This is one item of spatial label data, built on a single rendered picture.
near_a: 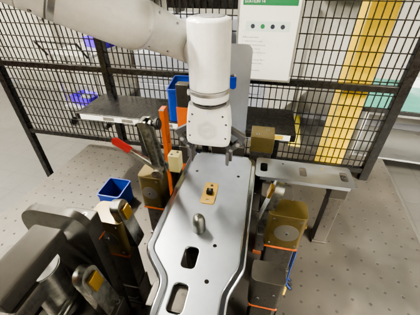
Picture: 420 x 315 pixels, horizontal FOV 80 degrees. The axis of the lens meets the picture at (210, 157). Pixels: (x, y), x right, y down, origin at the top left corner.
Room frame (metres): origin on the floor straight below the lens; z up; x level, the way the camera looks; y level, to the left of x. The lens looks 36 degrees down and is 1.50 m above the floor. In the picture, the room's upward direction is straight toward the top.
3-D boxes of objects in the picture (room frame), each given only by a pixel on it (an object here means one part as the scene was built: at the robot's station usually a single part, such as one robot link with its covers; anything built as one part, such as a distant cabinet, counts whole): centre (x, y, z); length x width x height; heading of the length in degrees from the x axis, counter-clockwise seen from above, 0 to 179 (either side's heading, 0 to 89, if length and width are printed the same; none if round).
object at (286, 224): (0.41, -0.20, 0.87); 0.12 x 0.07 x 0.35; 78
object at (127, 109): (0.98, 0.11, 1.01); 0.90 x 0.22 x 0.03; 78
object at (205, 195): (0.51, 0.00, 1.01); 0.08 x 0.04 x 0.01; 168
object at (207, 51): (0.52, 0.00, 1.37); 0.09 x 0.08 x 0.13; 22
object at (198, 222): (0.39, 0.03, 1.02); 0.03 x 0.03 x 0.07
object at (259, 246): (0.54, -0.21, 0.84); 0.12 x 0.07 x 0.28; 78
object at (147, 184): (0.55, 0.18, 0.87); 0.10 x 0.07 x 0.35; 78
